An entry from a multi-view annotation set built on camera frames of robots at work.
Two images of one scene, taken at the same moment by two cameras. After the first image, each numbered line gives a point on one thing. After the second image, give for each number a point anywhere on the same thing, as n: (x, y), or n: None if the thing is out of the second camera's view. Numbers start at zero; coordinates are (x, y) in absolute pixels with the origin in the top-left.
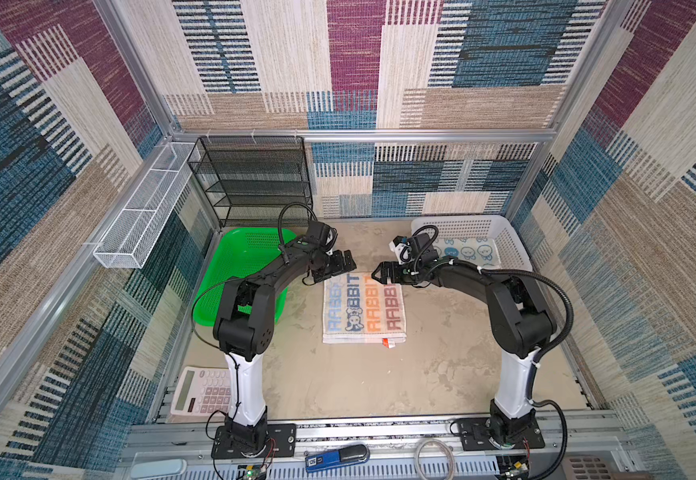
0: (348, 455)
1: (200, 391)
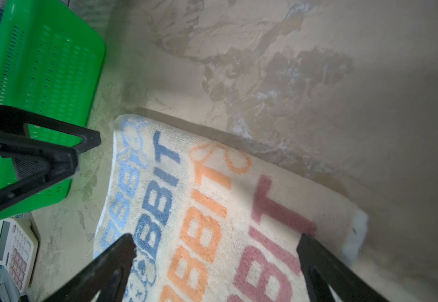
0: None
1: (15, 246)
